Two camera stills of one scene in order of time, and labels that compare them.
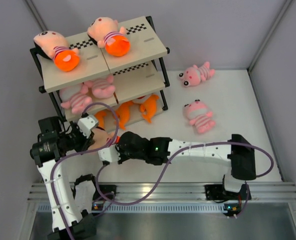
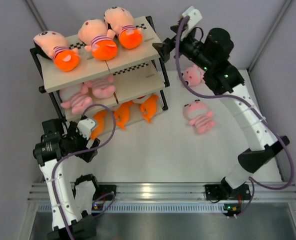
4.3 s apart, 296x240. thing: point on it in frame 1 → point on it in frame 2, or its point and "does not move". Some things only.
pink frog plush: (193, 76) does not move
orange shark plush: (149, 108) does not move
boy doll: (101, 138) → (129, 36)
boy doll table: (54, 45) does not move
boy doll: (105, 32) → (96, 33)
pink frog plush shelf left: (75, 97) does not move
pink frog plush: (199, 114) does not move
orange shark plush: (122, 114) does not move
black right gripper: (120, 151) → (165, 49)
